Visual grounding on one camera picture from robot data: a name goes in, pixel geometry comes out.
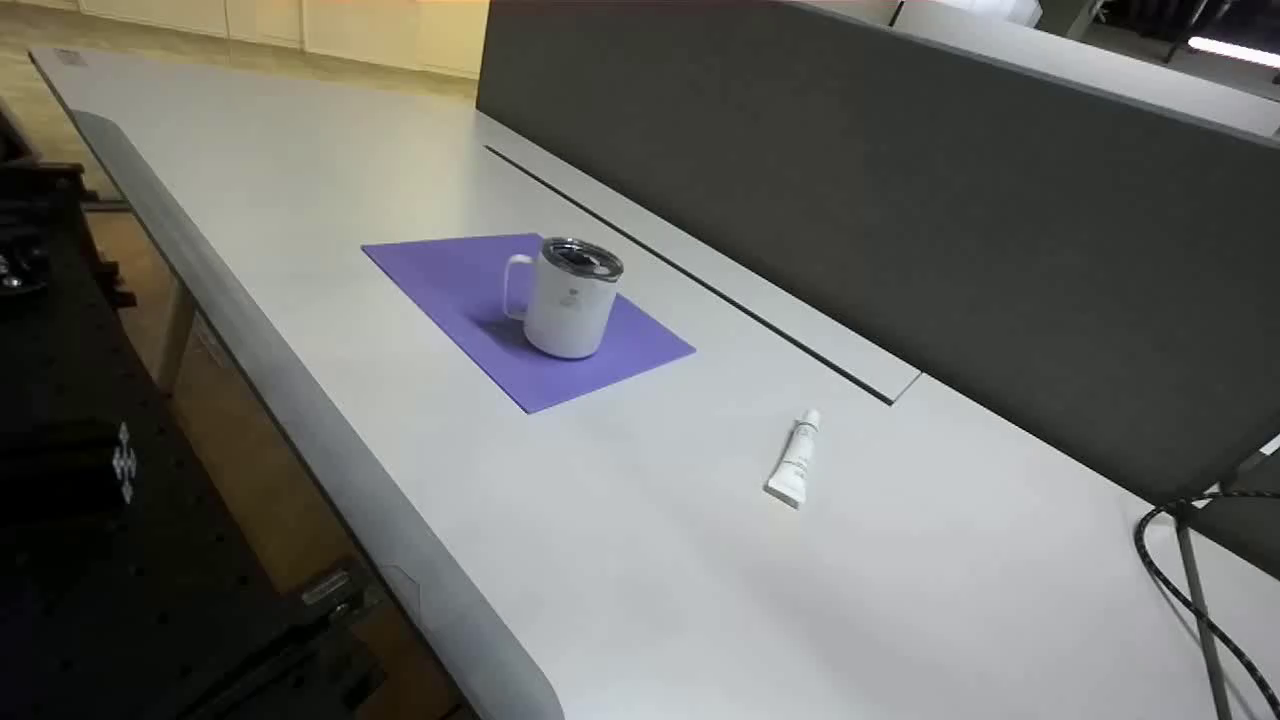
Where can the black round mug lid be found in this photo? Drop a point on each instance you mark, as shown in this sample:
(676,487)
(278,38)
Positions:
(583,259)

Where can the small white tube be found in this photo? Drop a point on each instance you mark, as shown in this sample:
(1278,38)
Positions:
(794,460)

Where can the purple rectangular mat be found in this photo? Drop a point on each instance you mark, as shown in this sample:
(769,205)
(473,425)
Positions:
(453,281)

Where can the dark gray desk partition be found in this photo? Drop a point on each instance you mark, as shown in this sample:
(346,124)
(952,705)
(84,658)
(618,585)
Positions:
(962,227)

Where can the light wooden cabinet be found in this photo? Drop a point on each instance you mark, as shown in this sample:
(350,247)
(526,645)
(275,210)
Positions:
(363,26)

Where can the gray metal table leg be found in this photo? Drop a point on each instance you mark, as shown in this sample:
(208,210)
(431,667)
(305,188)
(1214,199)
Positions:
(172,341)

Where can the black perforated breadboard table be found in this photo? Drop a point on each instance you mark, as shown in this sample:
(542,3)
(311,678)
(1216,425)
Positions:
(83,532)

